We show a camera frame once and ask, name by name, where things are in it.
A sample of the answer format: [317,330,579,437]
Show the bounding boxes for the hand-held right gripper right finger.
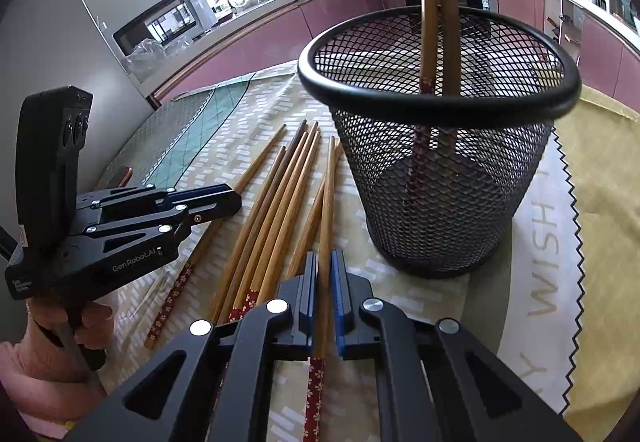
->
[330,249,583,442]

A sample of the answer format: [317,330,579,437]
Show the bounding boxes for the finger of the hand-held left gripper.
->
[75,190,243,259]
[75,183,237,213]

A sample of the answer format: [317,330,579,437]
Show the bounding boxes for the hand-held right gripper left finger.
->
[62,252,319,442]

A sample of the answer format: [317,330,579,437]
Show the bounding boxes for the bundle of wooden chopsticks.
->
[207,120,346,327]

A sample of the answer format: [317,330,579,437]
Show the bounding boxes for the black mesh utensil holder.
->
[297,6,582,279]

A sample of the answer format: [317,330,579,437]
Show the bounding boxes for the person's left hand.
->
[0,299,115,423]

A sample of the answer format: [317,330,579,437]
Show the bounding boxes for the patterned tablecloth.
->
[95,59,640,442]

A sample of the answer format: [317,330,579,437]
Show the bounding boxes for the clear plastic bag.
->
[122,38,196,75]

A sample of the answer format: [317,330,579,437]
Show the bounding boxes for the grey refrigerator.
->
[0,0,163,203]

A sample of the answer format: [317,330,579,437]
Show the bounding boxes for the silver microwave oven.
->
[112,0,217,56]

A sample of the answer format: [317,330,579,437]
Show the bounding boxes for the mauve kitchen counter cabinets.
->
[150,0,640,123]

